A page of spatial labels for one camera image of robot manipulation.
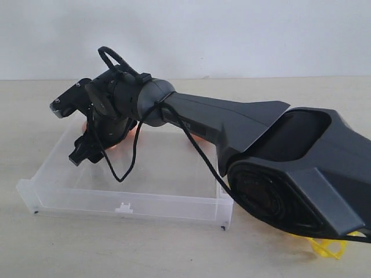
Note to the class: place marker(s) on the clear plastic drawer bin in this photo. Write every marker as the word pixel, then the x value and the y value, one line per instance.
pixel 158 176

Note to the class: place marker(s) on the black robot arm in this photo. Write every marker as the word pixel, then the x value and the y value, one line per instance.
pixel 301 170

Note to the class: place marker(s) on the brown egg second row left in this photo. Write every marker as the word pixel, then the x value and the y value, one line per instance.
pixel 112 147

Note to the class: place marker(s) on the brown egg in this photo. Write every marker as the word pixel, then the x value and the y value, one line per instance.
pixel 84 127
pixel 199 139
pixel 131 133

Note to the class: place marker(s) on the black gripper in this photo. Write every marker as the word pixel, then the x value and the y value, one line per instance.
pixel 102 133

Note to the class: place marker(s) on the brown egg back left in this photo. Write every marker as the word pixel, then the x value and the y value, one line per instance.
pixel 84 127

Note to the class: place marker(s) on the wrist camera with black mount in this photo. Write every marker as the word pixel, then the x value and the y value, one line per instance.
pixel 74 99

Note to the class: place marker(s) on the yellow plastic egg tray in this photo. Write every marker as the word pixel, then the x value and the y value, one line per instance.
pixel 326 248

